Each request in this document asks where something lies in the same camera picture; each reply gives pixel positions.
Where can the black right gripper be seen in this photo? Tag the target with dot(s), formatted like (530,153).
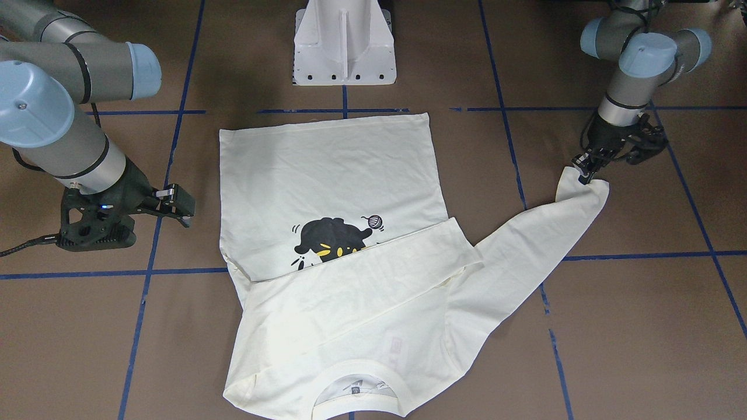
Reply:
(132,185)

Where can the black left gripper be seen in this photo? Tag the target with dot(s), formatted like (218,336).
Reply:
(607,137)

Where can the cream long-sleeve cat shirt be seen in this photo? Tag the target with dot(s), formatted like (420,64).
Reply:
(358,292)

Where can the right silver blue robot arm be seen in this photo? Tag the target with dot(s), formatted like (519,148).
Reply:
(60,63)

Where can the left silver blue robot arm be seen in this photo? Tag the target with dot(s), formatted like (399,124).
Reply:
(646,59)

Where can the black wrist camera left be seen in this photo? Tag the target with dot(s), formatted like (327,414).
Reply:
(646,141)

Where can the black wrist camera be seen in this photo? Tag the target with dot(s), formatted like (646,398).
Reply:
(81,231)
(646,141)

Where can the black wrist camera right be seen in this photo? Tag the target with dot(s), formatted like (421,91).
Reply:
(81,231)

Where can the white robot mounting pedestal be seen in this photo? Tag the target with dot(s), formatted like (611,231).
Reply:
(343,43)

